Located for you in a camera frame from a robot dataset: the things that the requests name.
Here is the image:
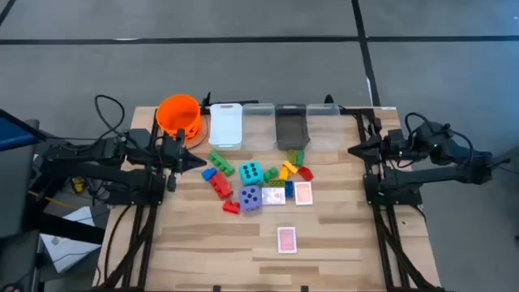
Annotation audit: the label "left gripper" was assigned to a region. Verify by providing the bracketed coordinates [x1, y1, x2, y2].
[160, 133, 208, 174]

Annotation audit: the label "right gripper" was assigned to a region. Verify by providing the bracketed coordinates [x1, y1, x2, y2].
[347, 128, 406, 163]

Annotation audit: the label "long green stud block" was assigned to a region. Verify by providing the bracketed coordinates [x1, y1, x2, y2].
[207, 149, 236, 177]

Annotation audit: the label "large red stud block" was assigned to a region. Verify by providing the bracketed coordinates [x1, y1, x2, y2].
[209, 171, 234, 200]

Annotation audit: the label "teal foam die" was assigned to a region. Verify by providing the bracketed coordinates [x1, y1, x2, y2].
[238, 161, 264, 187]

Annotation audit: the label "red wedge block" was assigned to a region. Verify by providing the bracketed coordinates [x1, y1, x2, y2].
[297, 165, 315, 183]

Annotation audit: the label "purple foam die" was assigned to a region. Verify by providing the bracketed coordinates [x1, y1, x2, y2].
[238, 185, 263, 213]

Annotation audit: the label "pink white card pack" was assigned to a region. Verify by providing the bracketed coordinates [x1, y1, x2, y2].
[261, 187, 287, 206]

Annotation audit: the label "orange pumpkin bucket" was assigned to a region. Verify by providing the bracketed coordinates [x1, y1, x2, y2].
[155, 93, 203, 141]

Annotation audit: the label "white plastic bin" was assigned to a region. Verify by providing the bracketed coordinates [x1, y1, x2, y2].
[208, 102, 243, 151]

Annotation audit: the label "clear plastic bin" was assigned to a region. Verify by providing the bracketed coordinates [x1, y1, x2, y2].
[242, 102, 277, 152]
[306, 103, 345, 153]

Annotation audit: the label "dark grey plastic bin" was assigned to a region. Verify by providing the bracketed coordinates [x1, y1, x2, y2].
[274, 103, 311, 152]

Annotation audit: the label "red playing card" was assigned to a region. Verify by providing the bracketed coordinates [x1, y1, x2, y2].
[277, 226, 298, 255]

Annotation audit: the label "black side desk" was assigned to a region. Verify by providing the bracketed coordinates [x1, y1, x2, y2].
[0, 117, 109, 292]

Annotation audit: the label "white paper sheets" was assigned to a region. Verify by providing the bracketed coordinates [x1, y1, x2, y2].
[40, 205, 102, 275]

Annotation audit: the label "blue screen monitor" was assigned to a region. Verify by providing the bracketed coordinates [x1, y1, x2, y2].
[0, 108, 46, 153]

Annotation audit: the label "black looped cable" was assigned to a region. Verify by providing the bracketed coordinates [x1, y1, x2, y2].
[94, 94, 127, 141]

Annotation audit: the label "yellow cable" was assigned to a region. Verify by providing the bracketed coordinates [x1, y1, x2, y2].
[28, 190, 80, 210]

